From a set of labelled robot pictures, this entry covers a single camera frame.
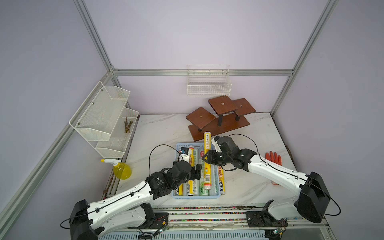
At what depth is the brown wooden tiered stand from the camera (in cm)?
96

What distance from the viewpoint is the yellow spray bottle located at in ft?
2.56

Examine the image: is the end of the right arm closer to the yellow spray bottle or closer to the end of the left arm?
the end of the left arm

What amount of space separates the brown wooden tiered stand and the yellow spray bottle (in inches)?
18.9
